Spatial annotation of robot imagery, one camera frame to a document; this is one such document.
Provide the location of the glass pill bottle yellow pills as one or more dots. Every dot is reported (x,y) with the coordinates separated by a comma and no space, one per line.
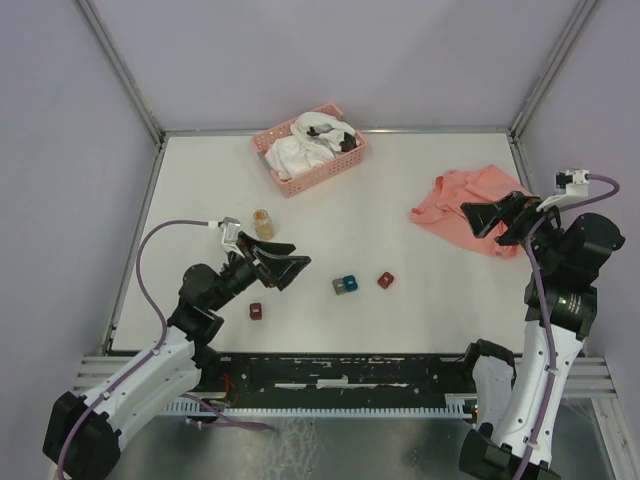
(263,225)

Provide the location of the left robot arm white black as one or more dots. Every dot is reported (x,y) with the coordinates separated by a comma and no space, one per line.
(87,433)

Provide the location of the white cable duct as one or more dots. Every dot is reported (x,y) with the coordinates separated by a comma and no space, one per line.
(453,409)

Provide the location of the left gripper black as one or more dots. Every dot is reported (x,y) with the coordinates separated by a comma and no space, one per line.
(277,271)

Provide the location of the red pill box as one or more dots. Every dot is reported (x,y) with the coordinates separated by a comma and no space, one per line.
(385,280)
(256,311)

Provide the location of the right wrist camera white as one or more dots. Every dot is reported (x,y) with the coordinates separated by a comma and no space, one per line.
(571,186)

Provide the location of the grey pill box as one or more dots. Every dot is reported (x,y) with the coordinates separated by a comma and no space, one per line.
(339,286)

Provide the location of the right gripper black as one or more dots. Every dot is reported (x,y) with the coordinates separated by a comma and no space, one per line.
(515,210)

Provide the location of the white cloth in basket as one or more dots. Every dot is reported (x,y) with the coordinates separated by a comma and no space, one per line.
(314,139)

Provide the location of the red pill box left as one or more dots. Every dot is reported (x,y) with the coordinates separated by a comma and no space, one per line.
(256,311)

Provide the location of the red pill box right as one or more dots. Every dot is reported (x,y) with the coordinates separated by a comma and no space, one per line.
(385,280)

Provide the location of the teal pill box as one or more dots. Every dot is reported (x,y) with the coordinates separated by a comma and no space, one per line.
(350,283)

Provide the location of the pink plastic basket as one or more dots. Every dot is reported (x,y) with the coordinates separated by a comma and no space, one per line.
(263,140)

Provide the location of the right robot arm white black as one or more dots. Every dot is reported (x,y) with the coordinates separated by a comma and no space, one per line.
(518,405)

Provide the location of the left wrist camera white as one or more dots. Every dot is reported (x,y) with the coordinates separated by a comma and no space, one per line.
(230,228)

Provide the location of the pink shirt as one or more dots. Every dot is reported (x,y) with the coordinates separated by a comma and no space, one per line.
(440,211)

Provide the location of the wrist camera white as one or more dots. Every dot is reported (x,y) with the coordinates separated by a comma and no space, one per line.
(230,228)
(571,186)

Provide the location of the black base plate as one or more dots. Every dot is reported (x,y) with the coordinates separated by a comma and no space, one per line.
(282,381)

